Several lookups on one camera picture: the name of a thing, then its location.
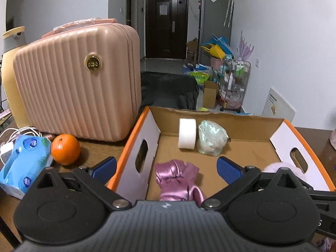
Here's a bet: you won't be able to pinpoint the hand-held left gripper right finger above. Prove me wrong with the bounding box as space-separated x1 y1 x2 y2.
201 156 301 213

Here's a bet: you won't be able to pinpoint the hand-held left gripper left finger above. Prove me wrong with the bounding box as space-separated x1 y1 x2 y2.
35 156 132 212

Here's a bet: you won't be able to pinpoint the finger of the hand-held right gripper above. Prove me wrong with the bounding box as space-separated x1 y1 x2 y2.
297 175 336 204

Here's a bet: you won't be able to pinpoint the red cardboard box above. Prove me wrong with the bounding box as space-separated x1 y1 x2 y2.
108 106 336 207

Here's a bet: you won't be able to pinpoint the pale green mesh puff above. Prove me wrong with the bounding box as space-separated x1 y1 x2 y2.
197 120 229 156

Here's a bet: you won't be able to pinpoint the lilac fluffy headband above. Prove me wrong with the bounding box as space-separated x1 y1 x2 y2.
262 162 307 181

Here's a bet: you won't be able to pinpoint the white cylinder sponge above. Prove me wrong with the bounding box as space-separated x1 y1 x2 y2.
178 118 197 150

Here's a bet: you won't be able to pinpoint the large purple satin scrunchie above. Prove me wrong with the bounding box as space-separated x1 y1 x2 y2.
154 160 206 207

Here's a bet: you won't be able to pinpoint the orange fruit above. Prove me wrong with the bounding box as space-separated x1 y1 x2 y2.
51 134 81 166

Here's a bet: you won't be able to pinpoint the pink ribbed suitcase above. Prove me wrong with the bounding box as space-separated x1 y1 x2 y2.
13 18 142 143

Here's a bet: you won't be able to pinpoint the small cardboard box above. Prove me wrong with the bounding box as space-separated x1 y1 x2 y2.
203 80 219 109

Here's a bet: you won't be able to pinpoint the white board panel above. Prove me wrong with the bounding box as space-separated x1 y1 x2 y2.
262 87 296 124

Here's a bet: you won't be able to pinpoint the blue tissue pack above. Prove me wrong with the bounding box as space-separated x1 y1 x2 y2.
0 135 54 199

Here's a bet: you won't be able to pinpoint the green packet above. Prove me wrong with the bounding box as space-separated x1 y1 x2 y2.
193 71 210 84

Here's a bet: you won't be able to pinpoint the dark cloth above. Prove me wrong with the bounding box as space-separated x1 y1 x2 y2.
141 71 200 110

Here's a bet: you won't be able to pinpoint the pink bucket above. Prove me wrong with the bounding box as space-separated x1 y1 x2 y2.
210 56 225 70

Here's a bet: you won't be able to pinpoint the yellow and blue bags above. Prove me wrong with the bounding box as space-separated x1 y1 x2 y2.
201 33 234 59

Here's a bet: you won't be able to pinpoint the tall cardboard box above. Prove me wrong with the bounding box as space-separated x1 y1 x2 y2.
187 38 198 65

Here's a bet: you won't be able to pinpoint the cream yellow thermos jug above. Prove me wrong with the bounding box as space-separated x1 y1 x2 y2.
1 26 33 129

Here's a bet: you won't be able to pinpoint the dark brown entrance door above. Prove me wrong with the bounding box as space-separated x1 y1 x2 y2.
145 0 189 59

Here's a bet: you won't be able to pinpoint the grey refrigerator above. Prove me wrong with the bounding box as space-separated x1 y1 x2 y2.
198 0 235 66

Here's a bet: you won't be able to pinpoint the white folded umbrella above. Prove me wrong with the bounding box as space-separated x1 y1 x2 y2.
224 0 235 27

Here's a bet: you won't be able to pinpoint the wire storage cart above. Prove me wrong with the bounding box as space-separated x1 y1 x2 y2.
219 59 251 111

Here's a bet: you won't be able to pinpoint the white charger with cable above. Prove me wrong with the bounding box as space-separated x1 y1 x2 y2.
0 127 40 166

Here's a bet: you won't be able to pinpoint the purple feather wall decoration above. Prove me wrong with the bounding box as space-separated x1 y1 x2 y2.
238 30 255 63

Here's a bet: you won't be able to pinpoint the interior doorway frame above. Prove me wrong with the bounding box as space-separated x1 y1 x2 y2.
127 0 139 27

